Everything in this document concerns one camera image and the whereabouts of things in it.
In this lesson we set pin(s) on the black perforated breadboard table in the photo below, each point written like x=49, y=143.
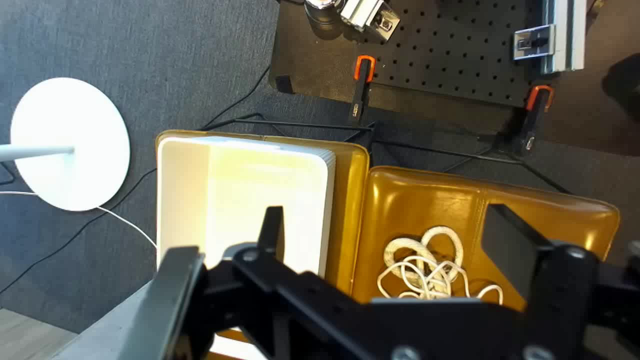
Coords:
x=452, y=46

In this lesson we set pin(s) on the white round lamp stand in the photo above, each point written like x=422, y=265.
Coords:
x=72, y=120

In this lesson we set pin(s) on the silver bracket with printed tag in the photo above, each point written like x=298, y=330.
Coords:
x=362, y=15

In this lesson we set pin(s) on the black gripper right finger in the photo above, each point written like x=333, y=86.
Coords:
x=560, y=301

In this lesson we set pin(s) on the silver aluminium extrusion rail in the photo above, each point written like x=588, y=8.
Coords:
x=566, y=33

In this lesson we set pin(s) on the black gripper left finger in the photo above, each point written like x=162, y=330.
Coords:
x=293, y=312

